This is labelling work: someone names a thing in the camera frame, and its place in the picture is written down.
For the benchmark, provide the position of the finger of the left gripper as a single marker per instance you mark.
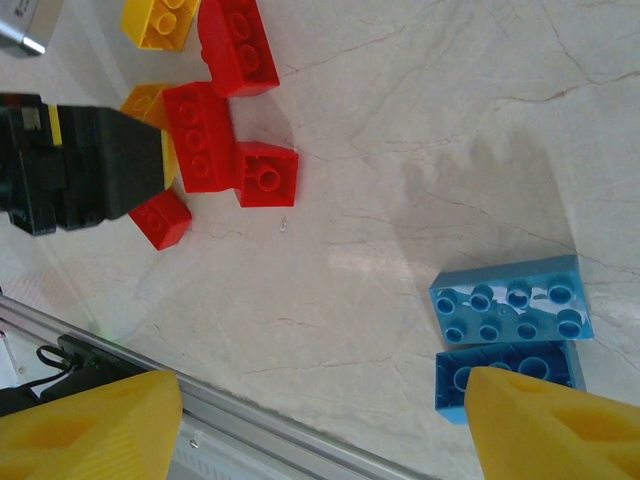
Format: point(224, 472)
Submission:
point(110, 160)

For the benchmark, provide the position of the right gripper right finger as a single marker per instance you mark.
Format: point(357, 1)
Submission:
point(550, 440)

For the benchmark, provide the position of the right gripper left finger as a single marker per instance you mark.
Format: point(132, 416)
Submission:
point(75, 440)

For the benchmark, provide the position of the yellow lego brick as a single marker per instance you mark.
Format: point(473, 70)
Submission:
point(160, 25)
point(142, 105)

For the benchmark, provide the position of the red lego brick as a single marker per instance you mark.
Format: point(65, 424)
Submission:
point(240, 50)
point(267, 175)
point(197, 140)
point(162, 222)

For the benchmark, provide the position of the light blue lego brick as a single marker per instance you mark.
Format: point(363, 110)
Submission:
point(510, 300)
point(450, 390)

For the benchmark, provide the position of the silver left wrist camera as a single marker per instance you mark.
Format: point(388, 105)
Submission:
point(25, 25)

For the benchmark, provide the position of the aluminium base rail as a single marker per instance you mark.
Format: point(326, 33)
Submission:
point(250, 415)

